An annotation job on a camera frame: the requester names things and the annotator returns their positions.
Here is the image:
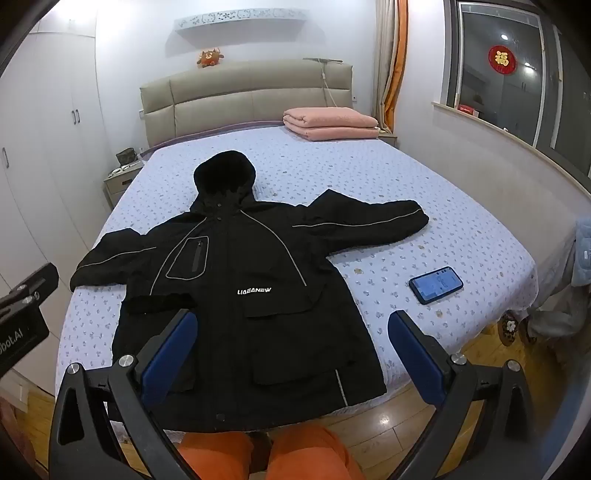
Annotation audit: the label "black hooded jacket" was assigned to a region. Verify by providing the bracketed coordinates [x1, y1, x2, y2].
[70, 151, 429, 433]

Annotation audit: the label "grey clothes pile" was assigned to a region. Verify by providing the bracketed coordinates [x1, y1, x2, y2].
[525, 217, 590, 339]

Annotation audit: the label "slipper on floor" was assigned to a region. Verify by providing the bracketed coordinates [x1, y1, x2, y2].
[497, 311, 519, 347]

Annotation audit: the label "white wardrobe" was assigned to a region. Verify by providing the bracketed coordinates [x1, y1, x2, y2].
[1, 33, 114, 392]

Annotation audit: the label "beige bedside table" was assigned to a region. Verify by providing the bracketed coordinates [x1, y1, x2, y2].
[104, 160, 144, 208]

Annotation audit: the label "black smartphone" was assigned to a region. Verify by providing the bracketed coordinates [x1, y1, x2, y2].
[409, 266, 464, 305]

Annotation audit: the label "orange trousers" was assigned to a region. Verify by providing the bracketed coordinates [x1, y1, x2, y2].
[177, 423, 363, 479]

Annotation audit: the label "brown patterned bag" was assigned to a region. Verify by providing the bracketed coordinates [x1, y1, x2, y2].
[116, 147, 138, 166]

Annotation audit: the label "orange plush toy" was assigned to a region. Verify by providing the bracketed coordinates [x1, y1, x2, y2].
[197, 48, 224, 68]

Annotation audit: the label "beige padded headboard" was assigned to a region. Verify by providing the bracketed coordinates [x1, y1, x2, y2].
[140, 59, 353, 147]

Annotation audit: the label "red box on sill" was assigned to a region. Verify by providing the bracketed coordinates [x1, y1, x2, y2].
[457, 104, 480, 117]

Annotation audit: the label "folded pink blanket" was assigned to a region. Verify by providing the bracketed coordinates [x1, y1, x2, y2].
[283, 107, 380, 141]

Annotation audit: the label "dark window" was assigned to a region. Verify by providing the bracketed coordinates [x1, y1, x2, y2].
[445, 1, 590, 184]

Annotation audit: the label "red window decoration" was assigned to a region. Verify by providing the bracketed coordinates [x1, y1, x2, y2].
[488, 45, 517, 75]

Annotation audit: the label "beige and orange curtain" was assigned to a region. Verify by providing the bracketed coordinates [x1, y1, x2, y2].
[373, 0, 409, 133]

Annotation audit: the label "white decorative wall shelf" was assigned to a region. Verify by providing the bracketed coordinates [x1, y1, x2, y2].
[173, 8, 308, 32]

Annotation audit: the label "white charging cable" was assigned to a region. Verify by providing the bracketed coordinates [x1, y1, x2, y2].
[321, 59, 341, 110]

